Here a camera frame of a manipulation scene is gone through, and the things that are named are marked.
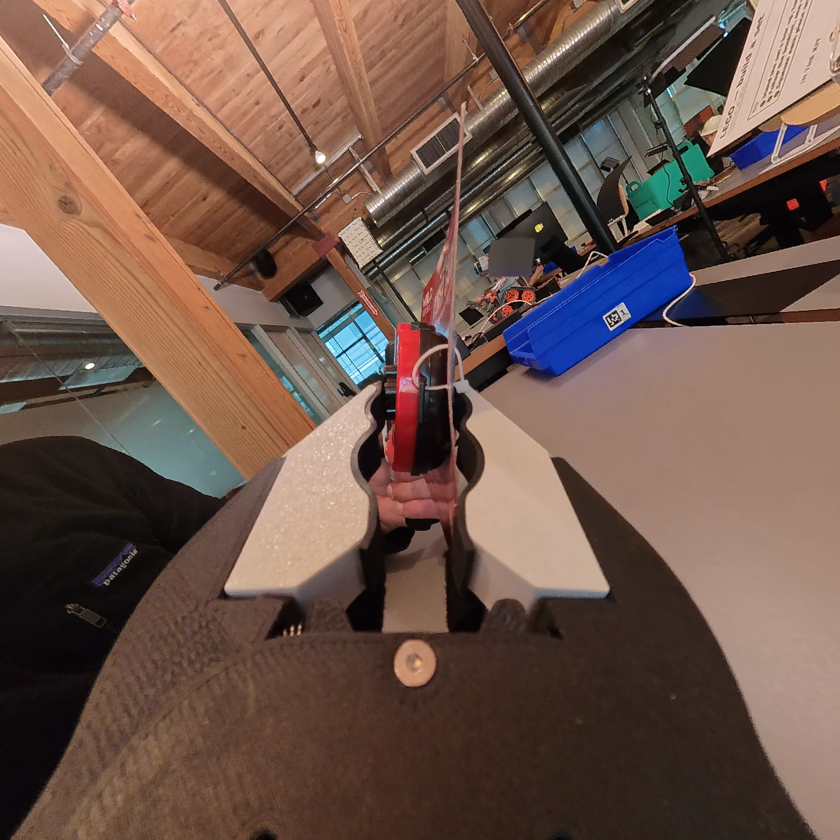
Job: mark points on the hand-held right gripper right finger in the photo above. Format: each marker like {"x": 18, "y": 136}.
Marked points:
{"x": 525, "y": 518}

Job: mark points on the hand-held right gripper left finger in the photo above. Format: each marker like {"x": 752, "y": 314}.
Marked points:
{"x": 308, "y": 505}

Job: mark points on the red tape measure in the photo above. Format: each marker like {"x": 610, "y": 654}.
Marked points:
{"x": 407, "y": 400}

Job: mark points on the white zip tie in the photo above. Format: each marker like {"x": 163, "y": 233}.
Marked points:
{"x": 420, "y": 359}

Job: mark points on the person's left hand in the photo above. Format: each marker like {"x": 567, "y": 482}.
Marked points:
{"x": 407, "y": 508}

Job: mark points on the gridded window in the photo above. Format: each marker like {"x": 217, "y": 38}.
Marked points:
{"x": 351, "y": 348}

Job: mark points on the red hanging sign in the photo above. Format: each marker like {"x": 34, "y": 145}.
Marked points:
{"x": 367, "y": 303}

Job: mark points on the orange-wheeled toy robot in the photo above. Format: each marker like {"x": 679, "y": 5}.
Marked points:
{"x": 512, "y": 298}

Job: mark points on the large blue plastic bin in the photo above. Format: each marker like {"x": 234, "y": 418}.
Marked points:
{"x": 590, "y": 302}

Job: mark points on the round black ceiling fixture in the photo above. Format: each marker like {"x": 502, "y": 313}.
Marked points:
{"x": 264, "y": 262}

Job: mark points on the person's black fleece jacket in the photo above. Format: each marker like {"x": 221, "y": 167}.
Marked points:
{"x": 59, "y": 525}

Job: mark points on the white paper chart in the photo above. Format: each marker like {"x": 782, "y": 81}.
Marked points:
{"x": 359, "y": 241}

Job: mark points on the black computer monitor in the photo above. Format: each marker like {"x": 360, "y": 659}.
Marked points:
{"x": 531, "y": 223}

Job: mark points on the black chair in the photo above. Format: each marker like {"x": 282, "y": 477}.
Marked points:
{"x": 610, "y": 193}

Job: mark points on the green plastic container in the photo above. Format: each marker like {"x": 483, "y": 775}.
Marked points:
{"x": 663, "y": 187}

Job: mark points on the black light stand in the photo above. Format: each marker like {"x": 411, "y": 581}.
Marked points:
{"x": 682, "y": 170}

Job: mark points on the white air vent grille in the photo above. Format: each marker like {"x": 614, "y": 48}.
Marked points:
{"x": 438, "y": 144}

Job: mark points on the black steel pole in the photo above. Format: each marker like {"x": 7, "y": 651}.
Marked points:
{"x": 544, "y": 131}

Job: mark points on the small blue plastic bin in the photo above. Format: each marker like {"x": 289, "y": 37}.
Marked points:
{"x": 754, "y": 152}

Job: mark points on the white instruction board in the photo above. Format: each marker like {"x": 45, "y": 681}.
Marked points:
{"x": 768, "y": 59}

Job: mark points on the black wall speaker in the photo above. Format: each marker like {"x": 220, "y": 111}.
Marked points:
{"x": 300, "y": 300}

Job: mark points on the wooden support post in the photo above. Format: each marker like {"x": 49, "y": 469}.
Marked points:
{"x": 131, "y": 282}

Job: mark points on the silver ventilation duct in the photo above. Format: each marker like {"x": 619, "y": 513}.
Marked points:
{"x": 499, "y": 105}

